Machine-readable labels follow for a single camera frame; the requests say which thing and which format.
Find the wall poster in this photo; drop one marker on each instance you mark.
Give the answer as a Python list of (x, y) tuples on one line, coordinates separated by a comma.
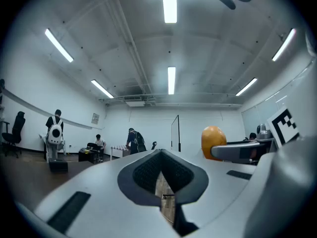
[(95, 118)]

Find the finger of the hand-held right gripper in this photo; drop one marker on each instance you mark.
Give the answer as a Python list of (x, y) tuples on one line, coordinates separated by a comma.
[(230, 151)]

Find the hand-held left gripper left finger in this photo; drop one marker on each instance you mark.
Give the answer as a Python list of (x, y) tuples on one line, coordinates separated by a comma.
[(104, 202)]

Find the white slatted bench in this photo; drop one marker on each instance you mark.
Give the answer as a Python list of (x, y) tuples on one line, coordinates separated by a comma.
[(119, 148)]

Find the long ceiling light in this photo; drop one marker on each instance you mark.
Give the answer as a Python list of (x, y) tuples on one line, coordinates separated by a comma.
[(102, 88), (169, 1), (171, 80), (59, 44), (283, 44), (246, 86)]

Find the white air conditioner unit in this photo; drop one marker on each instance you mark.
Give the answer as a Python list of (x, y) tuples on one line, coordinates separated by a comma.
[(135, 102)]

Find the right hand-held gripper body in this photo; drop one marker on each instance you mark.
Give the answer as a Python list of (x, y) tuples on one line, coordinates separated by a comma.
[(284, 182)]

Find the orange fruit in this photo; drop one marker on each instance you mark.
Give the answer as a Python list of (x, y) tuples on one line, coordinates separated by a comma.
[(213, 135)]

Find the framed glass panel stand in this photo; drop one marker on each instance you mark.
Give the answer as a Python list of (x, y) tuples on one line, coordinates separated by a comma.
[(178, 133)]

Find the black office chair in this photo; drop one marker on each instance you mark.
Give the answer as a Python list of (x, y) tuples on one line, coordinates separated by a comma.
[(17, 130)]

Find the white round-window backpack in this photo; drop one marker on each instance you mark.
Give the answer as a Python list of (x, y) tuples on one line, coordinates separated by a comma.
[(55, 133)]

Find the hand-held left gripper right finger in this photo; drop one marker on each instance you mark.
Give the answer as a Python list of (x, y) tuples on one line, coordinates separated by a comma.
[(218, 195)]

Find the black floor box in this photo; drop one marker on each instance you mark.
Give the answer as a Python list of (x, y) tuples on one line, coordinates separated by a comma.
[(58, 165)]

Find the white wall rail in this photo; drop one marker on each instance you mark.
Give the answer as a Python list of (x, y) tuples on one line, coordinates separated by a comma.
[(37, 108)]

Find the black low table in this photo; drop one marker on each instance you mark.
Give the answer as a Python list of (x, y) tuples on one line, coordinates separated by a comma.
[(86, 156)]

